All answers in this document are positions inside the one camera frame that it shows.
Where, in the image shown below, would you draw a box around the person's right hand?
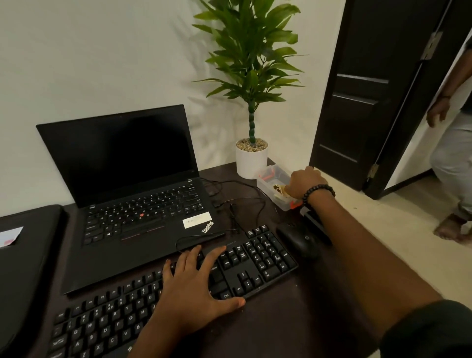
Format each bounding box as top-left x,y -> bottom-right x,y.
283,166 -> 329,200

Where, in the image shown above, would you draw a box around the person's left hand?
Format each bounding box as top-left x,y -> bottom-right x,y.
150,245 -> 246,333

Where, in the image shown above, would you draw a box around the person's right forearm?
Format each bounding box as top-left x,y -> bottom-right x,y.
306,189 -> 443,338

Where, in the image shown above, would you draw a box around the clear plastic box orange clips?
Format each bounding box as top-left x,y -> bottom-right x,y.
256,164 -> 304,212

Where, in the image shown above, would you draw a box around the black flat device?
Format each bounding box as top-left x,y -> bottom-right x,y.
299,206 -> 333,246

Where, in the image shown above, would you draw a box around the white plant pot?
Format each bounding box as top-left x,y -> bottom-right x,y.
235,138 -> 269,180

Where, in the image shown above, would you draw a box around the black computer mouse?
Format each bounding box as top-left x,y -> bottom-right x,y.
276,221 -> 321,259

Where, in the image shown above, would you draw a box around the black computer keyboard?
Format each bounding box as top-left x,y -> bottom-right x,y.
46,225 -> 298,358

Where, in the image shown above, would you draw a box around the green artificial plant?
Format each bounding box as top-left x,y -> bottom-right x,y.
192,0 -> 307,145

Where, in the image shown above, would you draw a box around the black laptop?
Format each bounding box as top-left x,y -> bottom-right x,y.
36,104 -> 226,296

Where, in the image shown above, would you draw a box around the black laptop bag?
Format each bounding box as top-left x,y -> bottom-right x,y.
0,205 -> 68,355

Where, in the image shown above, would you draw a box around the dark wooden door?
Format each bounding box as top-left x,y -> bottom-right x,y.
309,0 -> 453,192

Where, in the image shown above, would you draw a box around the white card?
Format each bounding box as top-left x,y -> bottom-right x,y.
0,226 -> 24,249

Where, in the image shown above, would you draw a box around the dark green sleeve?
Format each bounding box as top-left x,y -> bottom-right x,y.
380,300 -> 472,358

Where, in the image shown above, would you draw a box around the black beaded bracelet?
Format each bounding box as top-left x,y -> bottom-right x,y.
302,184 -> 336,208

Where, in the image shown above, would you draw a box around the thin black cable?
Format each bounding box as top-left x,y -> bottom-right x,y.
199,178 -> 281,234

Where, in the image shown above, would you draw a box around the dark door frame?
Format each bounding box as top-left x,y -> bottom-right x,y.
363,0 -> 472,200

